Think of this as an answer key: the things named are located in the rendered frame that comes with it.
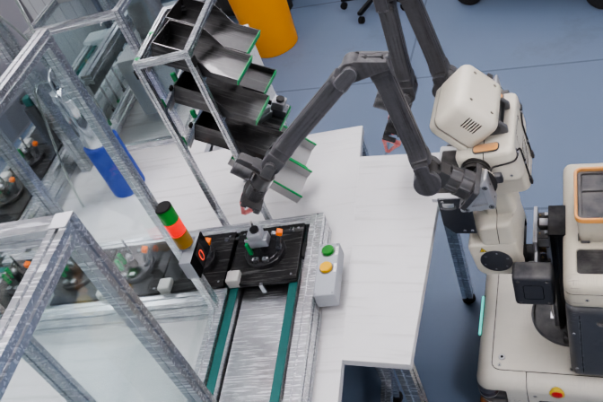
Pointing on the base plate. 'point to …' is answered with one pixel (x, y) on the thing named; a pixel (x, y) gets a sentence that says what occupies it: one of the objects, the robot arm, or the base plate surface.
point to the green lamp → (169, 217)
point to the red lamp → (176, 229)
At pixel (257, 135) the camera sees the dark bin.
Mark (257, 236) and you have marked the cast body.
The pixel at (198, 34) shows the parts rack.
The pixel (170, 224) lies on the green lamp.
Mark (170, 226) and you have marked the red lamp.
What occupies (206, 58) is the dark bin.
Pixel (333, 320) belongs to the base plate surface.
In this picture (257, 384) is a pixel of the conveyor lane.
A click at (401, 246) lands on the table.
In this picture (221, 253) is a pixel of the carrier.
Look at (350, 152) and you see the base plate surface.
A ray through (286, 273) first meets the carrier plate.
